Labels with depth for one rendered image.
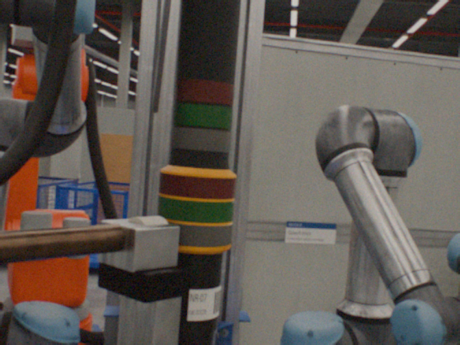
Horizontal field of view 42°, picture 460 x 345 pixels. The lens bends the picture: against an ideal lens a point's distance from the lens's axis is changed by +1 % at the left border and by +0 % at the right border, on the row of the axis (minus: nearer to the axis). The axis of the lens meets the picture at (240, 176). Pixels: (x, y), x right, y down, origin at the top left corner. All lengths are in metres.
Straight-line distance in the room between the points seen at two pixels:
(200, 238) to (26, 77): 4.05
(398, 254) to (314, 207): 1.30
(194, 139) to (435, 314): 0.70
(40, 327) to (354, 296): 0.60
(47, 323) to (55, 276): 3.19
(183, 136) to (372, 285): 0.95
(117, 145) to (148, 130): 7.26
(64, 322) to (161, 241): 0.83
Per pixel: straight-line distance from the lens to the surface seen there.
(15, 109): 1.27
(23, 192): 4.48
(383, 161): 1.20
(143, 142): 1.25
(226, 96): 0.33
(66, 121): 1.20
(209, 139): 0.33
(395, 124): 1.21
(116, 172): 8.50
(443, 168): 2.53
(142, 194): 1.25
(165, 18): 0.34
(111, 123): 11.16
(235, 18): 0.34
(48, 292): 4.34
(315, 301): 2.37
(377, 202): 1.05
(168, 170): 0.33
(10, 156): 0.27
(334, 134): 1.11
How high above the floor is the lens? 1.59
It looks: 3 degrees down
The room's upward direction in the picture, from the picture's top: 5 degrees clockwise
